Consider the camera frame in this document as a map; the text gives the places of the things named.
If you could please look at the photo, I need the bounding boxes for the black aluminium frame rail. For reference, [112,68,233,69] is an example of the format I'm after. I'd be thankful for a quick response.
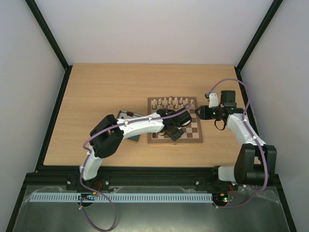
[24,166,281,191]

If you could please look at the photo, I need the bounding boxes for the metal tin tray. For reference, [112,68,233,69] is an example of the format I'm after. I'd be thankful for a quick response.
[115,109,143,144]

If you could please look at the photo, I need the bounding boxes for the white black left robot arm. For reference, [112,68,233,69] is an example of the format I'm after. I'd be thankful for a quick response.
[80,107,192,181]

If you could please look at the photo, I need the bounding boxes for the wooden chess board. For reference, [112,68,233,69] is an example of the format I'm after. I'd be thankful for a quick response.
[148,96,203,144]

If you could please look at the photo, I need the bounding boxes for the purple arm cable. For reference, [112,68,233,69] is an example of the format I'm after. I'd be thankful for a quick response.
[208,78,270,209]
[79,103,194,232]

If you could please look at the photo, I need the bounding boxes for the light blue slotted cable duct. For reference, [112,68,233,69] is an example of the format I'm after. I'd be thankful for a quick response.
[29,193,212,203]

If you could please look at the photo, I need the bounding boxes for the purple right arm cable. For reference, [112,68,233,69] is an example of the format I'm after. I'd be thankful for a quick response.
[208,78,270,209]

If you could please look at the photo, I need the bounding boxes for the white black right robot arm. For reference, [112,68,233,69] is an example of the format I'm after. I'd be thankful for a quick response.
[196,90,277,191]

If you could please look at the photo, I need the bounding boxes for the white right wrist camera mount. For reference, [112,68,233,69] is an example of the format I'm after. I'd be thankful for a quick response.
[209,92,219,108]

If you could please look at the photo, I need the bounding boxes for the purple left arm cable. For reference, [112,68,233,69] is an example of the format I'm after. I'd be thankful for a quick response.
[79,103,194,232]

